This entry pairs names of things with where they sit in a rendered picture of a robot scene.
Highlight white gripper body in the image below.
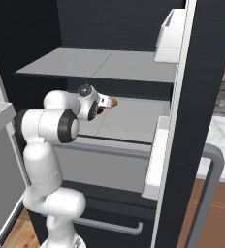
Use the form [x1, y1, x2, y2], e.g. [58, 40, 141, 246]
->
[103, 95, 115, 110]

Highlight grey fridge shelf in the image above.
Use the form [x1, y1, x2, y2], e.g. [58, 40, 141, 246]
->
[77, 96, 172, 145]
[14, 47, 178, 84]

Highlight grey fridge crisper drawer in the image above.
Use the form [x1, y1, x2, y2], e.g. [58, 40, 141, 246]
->
[50, 140, 152, 194]

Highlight black fridge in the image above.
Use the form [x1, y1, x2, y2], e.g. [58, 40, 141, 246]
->
[0, 0, 196, 248]

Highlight black fridge door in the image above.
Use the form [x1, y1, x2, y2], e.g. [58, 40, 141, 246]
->
[150, 0, 225, 248]

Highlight grey fridge door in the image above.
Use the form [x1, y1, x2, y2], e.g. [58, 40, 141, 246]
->
[0, 20, 32, 248]

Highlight white door bin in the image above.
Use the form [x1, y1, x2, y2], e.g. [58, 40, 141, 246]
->
[141, 115, 171, 202]
[153, 8, 187, 65]

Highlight black freezer drawer front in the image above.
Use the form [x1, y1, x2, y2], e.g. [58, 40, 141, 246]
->
[28, 180, 159, 248]

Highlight brown wooden base cupboards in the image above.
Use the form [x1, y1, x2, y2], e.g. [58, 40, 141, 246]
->
[177, 178, 225, 248]

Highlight grey freezer drawer handle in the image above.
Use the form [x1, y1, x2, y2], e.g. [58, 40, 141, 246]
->
[73, 216, 145, 236]

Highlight grey fridge door handle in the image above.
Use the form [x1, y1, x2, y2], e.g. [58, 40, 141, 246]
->
[184, 142, 225, 248]

